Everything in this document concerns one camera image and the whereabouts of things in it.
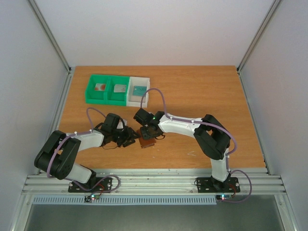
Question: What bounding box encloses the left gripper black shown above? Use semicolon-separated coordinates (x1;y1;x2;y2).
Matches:
112;126;141;147

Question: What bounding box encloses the brown leather card holder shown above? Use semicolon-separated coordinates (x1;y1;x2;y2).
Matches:
137;130;156;149

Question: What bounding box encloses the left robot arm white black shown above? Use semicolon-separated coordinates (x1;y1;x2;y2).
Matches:
34;113;140;192

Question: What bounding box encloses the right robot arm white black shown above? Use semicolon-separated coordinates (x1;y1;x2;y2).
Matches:
134;108;231;192

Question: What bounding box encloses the teal card in bin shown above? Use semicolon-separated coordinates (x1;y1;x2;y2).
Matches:
132;86;147;96

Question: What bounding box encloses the grey card in bin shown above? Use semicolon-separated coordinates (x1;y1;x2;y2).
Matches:
114;84;127;93

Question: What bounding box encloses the white card with red dots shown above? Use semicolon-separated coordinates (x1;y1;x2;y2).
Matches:
94;83;106;91

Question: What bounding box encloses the green two-compartment bin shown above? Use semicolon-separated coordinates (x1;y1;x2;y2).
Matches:
85;74;129;106

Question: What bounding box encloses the white plastic bin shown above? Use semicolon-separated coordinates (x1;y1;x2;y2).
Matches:
126;77;150;108

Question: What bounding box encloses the left controller board with LEDs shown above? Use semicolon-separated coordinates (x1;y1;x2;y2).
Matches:
84;194;100;203

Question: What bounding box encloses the controller board with leds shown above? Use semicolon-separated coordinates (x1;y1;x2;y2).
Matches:
216;194;235;201
84;194;100;203

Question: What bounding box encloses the right controller board with LEDs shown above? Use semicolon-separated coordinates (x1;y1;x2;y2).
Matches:
216;194;235;201

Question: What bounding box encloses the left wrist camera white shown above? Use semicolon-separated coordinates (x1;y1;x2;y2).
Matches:
117;119;127;130

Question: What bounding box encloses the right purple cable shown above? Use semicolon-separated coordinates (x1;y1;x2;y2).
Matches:
141;88;253;203

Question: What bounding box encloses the purple cable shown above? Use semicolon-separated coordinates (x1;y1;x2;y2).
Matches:
141;88;253;203
47;107;121;193

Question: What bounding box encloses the aluminium rail frame front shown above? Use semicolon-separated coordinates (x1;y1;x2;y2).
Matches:
22;168;286;195

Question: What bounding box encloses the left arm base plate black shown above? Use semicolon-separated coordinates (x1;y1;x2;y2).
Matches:
68;177;112;193

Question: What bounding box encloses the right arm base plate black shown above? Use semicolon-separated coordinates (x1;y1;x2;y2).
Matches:
194;177;241;193

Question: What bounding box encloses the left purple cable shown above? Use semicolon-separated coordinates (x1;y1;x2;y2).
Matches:
47;107;121;193

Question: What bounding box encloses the grey slotted cable duct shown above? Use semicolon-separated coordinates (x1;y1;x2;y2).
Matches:
32;195;217;206

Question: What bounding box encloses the left aluminium corner post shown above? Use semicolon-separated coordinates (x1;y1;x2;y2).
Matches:
27;0;72;73

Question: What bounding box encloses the aluminium corner post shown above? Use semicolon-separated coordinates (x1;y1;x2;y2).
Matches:
27;0;72;73
236;0;282;74

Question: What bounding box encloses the right aluminium corner post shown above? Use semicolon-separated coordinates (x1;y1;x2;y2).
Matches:
236;0;282;74

